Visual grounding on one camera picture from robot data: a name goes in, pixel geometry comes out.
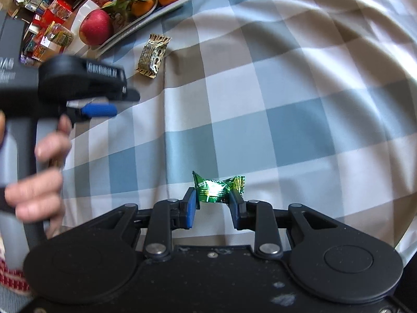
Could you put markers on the small jar green label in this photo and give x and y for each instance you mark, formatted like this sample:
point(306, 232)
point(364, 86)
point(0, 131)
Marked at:
point(60, 36)

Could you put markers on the person's left hand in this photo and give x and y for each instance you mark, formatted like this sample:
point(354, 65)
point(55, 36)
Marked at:
point(39, 195)

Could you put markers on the blue grey checked tablecloth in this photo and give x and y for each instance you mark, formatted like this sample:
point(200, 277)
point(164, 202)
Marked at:
point(293, 104)

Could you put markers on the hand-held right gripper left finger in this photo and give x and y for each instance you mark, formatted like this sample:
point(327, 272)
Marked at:
point(190, 208)

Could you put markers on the stack of red gift boxes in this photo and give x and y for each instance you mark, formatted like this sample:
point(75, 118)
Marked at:
point(57, 11)

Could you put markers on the white rectangular plate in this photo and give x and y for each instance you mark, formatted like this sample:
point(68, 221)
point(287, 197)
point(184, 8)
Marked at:
point(172, 8)

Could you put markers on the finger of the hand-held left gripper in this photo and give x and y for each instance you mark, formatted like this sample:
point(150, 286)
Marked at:
point(130, 96)
point(97, 111)

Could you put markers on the red apple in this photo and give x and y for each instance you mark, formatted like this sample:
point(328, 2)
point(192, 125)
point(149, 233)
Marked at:
point(96, 27)

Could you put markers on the gold patterned snack packet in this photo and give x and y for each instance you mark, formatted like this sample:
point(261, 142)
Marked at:
point(153, 55)

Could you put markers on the green foil snack packet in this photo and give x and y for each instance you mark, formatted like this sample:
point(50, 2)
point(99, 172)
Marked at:
point(215, 189)

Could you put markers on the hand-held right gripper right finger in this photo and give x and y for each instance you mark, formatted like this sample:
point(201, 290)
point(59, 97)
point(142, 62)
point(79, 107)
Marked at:
point(237, 210)

